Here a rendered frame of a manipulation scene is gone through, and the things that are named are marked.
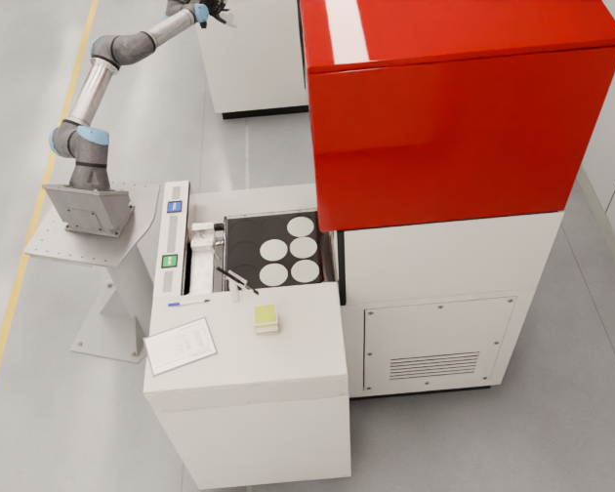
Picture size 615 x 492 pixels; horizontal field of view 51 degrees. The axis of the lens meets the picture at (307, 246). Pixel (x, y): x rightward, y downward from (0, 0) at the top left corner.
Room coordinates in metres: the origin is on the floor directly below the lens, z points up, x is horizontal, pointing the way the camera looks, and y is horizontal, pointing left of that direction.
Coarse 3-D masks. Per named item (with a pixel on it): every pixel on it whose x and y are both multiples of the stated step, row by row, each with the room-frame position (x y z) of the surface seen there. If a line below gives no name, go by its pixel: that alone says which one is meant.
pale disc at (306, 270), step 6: (300, 264) 1.39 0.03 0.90; (306, 264) 1.39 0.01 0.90; (312, 264) 1.38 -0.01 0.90; (294, 270) 1.36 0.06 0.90; (300, 270) 1.36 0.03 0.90; (306, 270) 1.36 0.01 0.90; (312, 270) 1.35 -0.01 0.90; (318, 270) 1.35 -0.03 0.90; (294, 276) 1.34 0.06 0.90; (300, 276) 1.33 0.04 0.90; (306, 276) 1.33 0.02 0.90; (312, 276) 1.33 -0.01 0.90
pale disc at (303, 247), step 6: (294, 240) 1.50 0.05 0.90; (300, 240) 1.50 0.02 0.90; (306, 240) 1.49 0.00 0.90; (312, 240) 1.49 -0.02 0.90; (294, 246) 1.47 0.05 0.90; (300, 246) 1.47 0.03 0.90; (306, 246) 1.47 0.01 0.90; (312, 246) 1.46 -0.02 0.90; (294, 252) 1.45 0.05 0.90; (300, 252) 1.44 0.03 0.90; (306, 252) 1.44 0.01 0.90; (312, 252) 1.44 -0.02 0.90
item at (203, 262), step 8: (192, 256) 1.49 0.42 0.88; (200, 256) 1.49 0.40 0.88; (208, 256) 1.48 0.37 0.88; (192, 264) 1.45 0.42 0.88; (200, 264) 1.45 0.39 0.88; (208, 264) 1.45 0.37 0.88; (192, 272) 1.41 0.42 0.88; (200, 272) 1.41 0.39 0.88; (208, 272) 1.41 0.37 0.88; (192, 280) 1.38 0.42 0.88; (200, 280) 1.37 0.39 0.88; (208, 280) 1.37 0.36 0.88; (192, 288) 1.34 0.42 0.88; (200, 288) 1.34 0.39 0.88; (208, 288) 1.34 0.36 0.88
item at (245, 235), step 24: (264, 216) 1.63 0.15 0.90; (288, 216) 1.62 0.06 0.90; (312, 216) 1.61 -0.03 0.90; (240, 240) 1.53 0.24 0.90; (264, 240) 1.51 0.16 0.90; (288, 240) 1.50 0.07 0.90; (240, 264) 1.42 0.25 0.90; (264, 264) 1.41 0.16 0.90; (288, 264) 1.39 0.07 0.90; (240, 288) 1.31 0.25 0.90
